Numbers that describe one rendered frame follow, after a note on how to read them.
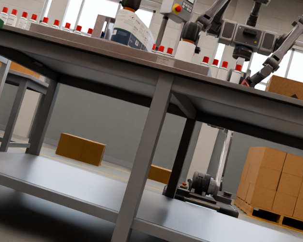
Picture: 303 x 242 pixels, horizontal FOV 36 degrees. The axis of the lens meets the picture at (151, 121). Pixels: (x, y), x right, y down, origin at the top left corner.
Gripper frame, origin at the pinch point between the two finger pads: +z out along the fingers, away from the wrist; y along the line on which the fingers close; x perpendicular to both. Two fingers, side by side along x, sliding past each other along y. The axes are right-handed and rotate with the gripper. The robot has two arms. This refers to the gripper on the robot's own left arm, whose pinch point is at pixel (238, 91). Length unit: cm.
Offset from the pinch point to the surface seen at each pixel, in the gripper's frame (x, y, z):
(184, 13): -58, -7, -4
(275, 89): 9.4, -17.5, -20.5
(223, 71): -13.8, 2.3, -0.4
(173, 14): -60, -1, 2
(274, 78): 3.6, -17.2, -24.1
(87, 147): -113, -375, 166
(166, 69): -12, 84, 28
